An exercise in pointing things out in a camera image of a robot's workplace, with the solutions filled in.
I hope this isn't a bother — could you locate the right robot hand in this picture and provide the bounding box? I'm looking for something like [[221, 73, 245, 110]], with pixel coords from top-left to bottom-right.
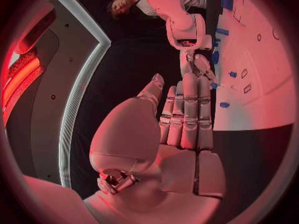
[[178, 50, 219, 85]]

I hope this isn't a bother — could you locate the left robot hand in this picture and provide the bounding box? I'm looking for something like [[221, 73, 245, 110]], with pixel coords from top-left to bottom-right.
[[83, 73, 227, 224]]

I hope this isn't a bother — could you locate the white task board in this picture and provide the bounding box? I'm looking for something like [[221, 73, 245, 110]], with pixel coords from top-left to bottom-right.
[[211, 0, 298, 131]]

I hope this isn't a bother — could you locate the blue cylinder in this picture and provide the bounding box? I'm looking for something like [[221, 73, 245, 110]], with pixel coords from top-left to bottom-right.
[[215, 27, 230, 36]]

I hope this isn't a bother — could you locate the person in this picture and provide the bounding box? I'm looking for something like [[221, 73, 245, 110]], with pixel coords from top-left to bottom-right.
[[106, 0, 209, 21]]

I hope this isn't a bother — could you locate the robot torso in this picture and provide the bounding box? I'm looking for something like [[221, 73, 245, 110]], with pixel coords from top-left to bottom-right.
[[4, 0, 112, 190]]

